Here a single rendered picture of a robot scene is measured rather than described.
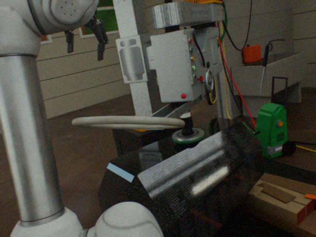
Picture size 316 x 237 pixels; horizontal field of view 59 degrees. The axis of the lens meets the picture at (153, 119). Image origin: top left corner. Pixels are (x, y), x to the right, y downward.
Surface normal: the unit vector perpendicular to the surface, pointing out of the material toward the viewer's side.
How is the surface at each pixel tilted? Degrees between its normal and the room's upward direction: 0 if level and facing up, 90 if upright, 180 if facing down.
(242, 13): 90
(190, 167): 45
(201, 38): 40
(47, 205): 81
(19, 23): 101
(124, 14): 90
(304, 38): 90
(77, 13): 106
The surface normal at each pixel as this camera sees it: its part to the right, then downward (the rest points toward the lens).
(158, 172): 0.32, -0.59
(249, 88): -0.76, 0.30
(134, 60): -0.17, 0.30
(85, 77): 0.63, 0.11
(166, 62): -0.44, 0.32
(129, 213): -0.06, -0.97
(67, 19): 0.32, 0.44
